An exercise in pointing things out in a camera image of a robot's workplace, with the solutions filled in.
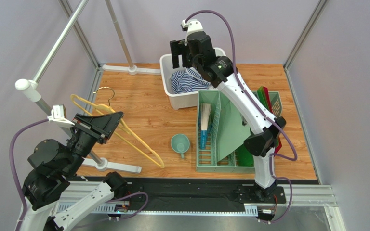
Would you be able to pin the green plastic dish rack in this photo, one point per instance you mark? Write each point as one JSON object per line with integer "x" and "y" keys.
{"x": 206, "y": 159}

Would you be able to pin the light green cutting board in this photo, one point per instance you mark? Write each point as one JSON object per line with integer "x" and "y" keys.
{"x": 231, "y": 131}

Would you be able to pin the teal plastic cup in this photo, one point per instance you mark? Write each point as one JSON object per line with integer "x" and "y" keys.
{"x": 180, "y": 143}

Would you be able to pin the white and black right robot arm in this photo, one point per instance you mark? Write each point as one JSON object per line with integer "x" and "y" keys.
{"x": 265, "y": 126}

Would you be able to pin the red cutting board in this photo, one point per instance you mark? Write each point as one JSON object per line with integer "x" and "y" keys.
{"x": 278, "y": 144}

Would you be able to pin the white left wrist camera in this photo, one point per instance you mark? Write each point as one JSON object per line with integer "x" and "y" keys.
{"x": 58, "y": 113}

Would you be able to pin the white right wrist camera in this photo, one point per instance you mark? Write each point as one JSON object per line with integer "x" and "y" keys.
{"x": 191, "y": 26}

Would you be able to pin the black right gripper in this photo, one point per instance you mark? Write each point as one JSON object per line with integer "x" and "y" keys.
{"x": 184, "y": 48}

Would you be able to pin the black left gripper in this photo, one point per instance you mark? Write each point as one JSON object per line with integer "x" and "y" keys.
{"x": 101, "y": 126}

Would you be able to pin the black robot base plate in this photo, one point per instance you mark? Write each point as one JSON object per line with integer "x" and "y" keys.
{"x": 200, "y": 195}

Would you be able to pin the white plastic tub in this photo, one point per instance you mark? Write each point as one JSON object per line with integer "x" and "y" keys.
{"x": 177, "y": 101}

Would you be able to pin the blue white small box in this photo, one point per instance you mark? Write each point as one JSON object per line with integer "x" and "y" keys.
{"x": 205, "y": 113}

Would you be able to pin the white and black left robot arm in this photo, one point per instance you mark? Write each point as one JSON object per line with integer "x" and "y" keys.
{"x": 53, "y": 163}

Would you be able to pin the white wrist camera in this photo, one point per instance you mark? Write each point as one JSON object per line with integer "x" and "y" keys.
{"x": 191, "y": 26}
{"x": 58, "y": 113}

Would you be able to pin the yellow velvet hanger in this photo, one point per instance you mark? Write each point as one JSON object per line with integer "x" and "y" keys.
{"x": 103, "y": 109}

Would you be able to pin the blue white striped tank top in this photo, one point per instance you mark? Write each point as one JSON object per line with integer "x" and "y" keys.
{"x": 188, "y": 80}

